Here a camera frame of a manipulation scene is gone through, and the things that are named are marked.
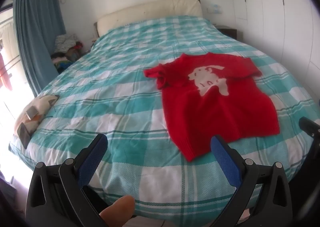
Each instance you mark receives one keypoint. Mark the cream padded headboard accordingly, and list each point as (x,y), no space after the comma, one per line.
(150,12)

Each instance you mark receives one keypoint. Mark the teal plaid bed blanket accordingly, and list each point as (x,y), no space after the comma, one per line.
(112,87)

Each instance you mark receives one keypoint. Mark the patterned cream pillow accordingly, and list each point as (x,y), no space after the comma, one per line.
(40,107)

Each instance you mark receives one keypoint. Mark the red hanging cloth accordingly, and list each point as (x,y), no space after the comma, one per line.
(4,74)

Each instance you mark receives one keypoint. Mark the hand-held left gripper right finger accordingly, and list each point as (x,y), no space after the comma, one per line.
(225,162)

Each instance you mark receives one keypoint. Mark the red knitted sweater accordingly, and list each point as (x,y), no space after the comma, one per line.
(212,112)

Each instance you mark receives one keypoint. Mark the pile of mixed clothes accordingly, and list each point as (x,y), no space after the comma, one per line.
(65,47)

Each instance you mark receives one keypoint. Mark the blue curtain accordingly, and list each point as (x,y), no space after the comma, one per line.
(35,37)

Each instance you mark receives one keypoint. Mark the bright window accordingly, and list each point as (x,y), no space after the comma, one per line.
(10,112)

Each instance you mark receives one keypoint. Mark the white wardrobe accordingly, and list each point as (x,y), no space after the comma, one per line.
(275,17)

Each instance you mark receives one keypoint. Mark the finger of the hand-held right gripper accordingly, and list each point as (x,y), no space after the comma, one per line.
(310,128)

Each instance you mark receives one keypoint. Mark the wall socket panel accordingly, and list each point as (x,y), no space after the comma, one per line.
(214,8)

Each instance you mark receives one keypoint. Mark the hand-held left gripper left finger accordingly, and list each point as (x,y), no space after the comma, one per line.
(91,162)

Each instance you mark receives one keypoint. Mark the person's left hand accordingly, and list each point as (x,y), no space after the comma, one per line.
(117,210)

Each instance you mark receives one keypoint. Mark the dark wooden nightstand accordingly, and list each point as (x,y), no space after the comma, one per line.
(231,32)

